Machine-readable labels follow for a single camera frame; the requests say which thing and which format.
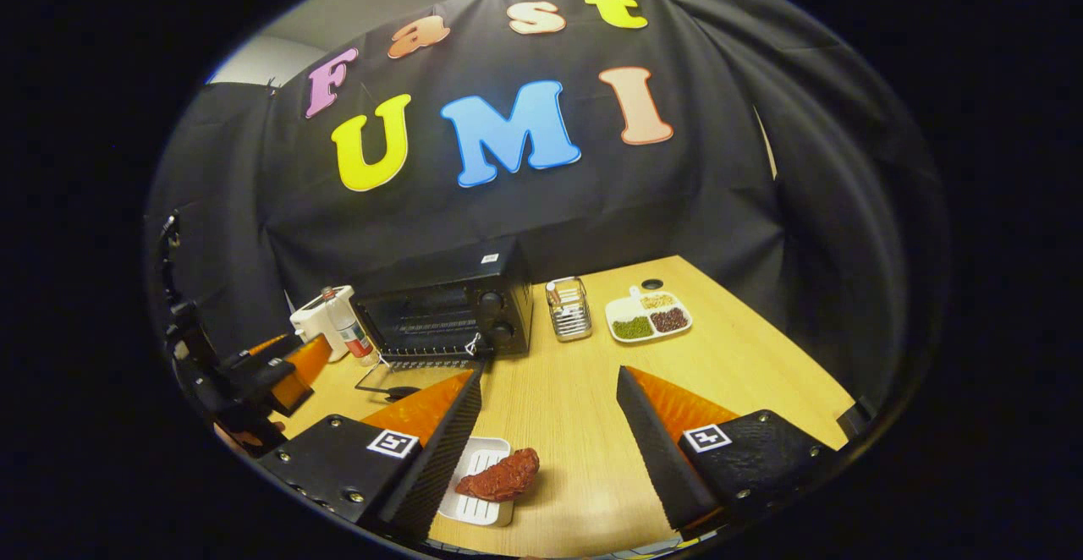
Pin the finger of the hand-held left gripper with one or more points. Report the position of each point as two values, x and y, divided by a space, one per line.
311 357
292 391

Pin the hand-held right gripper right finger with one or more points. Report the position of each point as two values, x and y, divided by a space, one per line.
656 458

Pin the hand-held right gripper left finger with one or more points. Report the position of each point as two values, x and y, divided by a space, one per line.
444 458

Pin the red roasted meat piece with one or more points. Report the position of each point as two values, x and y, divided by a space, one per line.
501 477

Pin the black electric oven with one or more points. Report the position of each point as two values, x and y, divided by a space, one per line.
457 277

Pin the white toaster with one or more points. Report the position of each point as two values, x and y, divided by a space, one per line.
309 323

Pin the clear plastic bottle red label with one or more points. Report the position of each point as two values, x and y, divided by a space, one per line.
354 336

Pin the small white ribbed tray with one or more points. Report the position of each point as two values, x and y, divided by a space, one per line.
474 511

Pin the white divided plate with beans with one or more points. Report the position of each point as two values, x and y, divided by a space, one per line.
647 316

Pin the black backdrop cloth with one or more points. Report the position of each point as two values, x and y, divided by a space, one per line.
550 205

